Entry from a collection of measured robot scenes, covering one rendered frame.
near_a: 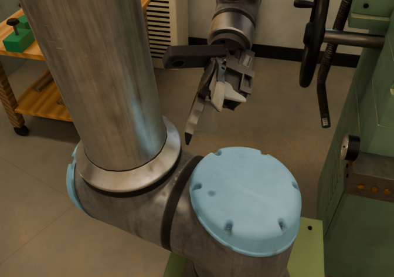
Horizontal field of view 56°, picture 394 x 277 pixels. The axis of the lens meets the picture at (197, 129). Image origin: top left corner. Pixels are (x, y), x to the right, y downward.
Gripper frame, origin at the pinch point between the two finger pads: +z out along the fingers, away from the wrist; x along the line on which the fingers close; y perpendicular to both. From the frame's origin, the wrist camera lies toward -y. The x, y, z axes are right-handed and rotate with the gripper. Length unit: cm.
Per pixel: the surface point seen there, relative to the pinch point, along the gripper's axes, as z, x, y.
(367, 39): -45, 3, 39
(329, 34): -45, 7, 31
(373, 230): -8, 34, 70
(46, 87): -62, 127, -50
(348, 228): -8, 38, 64
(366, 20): -47, 0, 36
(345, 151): -13.8, 9.4, 38.4
